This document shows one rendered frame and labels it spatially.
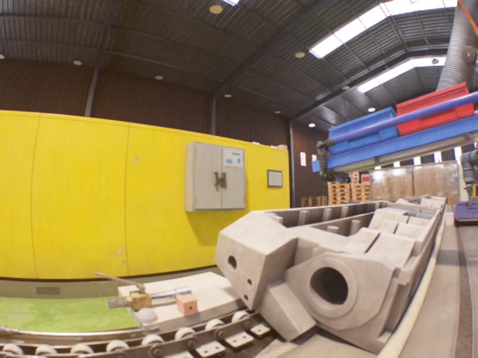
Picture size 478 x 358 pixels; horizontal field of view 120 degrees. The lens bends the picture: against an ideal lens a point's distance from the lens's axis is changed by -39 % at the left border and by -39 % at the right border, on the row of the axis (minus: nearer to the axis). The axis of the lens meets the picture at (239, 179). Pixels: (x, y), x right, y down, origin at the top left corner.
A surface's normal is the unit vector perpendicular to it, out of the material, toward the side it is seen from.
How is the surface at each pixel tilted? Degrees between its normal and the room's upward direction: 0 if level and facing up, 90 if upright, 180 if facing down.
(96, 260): 90
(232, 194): 90
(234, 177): 90
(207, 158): 90
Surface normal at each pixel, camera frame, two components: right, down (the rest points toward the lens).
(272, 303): -0.79, -0.05
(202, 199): 0.61, -0.07
